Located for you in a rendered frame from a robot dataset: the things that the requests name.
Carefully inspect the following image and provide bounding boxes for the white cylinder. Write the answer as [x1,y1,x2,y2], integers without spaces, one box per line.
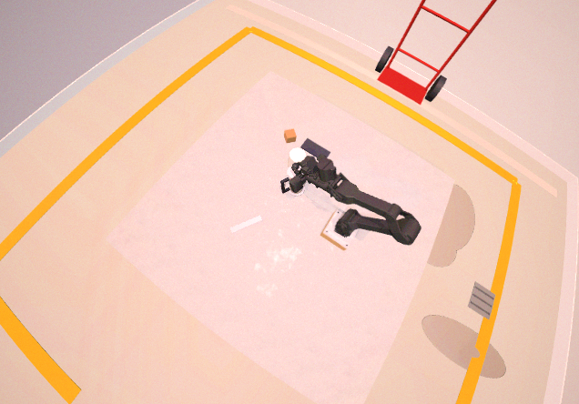
[288,147,306,167]

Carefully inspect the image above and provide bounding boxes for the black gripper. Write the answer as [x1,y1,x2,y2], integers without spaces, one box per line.
[289,154,326,193]

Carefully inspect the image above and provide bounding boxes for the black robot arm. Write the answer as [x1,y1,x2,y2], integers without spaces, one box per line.
[300,156,422,246]

